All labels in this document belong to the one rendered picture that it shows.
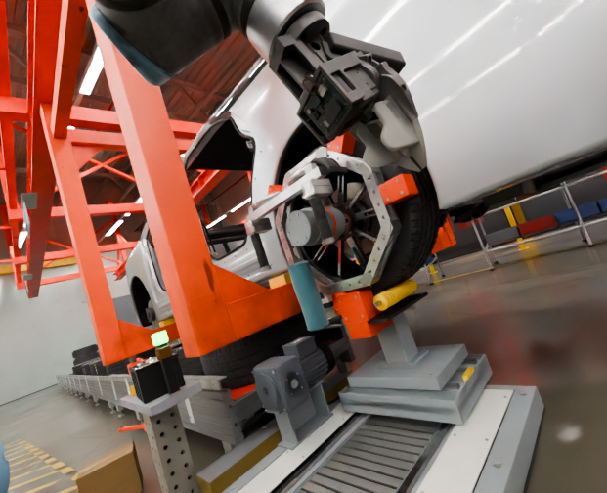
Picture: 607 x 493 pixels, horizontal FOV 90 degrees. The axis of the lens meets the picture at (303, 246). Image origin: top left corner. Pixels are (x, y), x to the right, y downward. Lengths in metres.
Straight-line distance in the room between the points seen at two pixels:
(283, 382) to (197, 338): 0.37
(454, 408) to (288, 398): 0.55
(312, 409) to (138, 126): 1.43
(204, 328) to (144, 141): 0.81
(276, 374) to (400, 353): 0.50
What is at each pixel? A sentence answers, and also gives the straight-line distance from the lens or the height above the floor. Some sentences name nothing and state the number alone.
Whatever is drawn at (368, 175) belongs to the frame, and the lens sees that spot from 1.05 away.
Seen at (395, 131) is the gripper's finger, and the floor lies 0.79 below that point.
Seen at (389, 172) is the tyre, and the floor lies 0.93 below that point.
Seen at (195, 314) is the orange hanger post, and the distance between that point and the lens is 1.27.
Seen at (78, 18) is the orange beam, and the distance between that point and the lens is 2.68.
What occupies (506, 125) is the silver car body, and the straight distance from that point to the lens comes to 1.02.
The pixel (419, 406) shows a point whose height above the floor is 0.14.
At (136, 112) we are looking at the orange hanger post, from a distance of 1.56.
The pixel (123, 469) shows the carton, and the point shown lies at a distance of 1.87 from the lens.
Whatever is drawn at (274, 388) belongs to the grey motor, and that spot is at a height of 0.33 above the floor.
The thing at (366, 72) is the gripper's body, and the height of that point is 0.87.
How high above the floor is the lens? 0.67
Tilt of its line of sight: 6 degrees up
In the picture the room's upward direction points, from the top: 19 degrees counter-clockwise
